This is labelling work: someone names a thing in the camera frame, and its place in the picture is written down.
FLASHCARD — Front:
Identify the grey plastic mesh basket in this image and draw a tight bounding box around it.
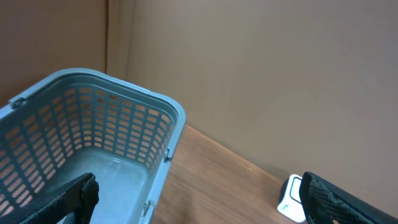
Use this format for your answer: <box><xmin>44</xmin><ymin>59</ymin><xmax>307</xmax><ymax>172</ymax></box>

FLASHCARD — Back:
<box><xmin>1</xmin><ymin>68</ymin><xmax>186</xmax><ymax>223</ymax></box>

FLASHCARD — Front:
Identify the white barcode scanner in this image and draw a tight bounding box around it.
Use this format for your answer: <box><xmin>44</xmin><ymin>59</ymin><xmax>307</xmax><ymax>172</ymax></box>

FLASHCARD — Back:
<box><xmin>277</xmin><ymin>174</ymin><xmax>306</xmax><ymax>223</ymax></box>

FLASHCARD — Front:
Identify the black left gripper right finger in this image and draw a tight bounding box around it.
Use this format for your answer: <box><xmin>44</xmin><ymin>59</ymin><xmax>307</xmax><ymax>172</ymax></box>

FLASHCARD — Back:
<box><xmin>299</xmin><ymin>172</ymin><xmax>397</xmax><ymax>224</ymax></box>

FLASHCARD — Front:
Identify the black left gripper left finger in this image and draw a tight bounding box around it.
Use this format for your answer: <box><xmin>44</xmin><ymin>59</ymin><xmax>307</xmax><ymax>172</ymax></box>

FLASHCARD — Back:
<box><xmin>1</xmin><ymin>172</ymin><xmax>100</xmax><ymax>224</ymax></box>

